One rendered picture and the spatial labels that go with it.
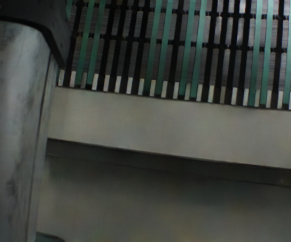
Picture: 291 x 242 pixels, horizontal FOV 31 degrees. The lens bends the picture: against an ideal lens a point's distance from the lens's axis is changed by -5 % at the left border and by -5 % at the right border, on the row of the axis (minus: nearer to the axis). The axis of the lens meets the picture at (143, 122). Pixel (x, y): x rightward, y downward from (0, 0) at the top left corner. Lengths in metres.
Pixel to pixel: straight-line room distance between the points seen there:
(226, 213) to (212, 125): 0.19
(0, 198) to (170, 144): 0.78
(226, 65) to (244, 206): 0.28
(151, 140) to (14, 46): 0.79
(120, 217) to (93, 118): 0.22
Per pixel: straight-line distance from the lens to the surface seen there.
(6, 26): 0.25
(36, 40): 0.26
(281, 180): 1.05
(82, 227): 1.15
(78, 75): 1.05
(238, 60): 0.99
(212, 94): 0.99
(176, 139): 1.01
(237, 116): 0.98
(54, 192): 1.16
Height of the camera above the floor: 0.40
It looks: 4 degrees up
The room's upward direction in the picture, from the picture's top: 8 degrees clockwise
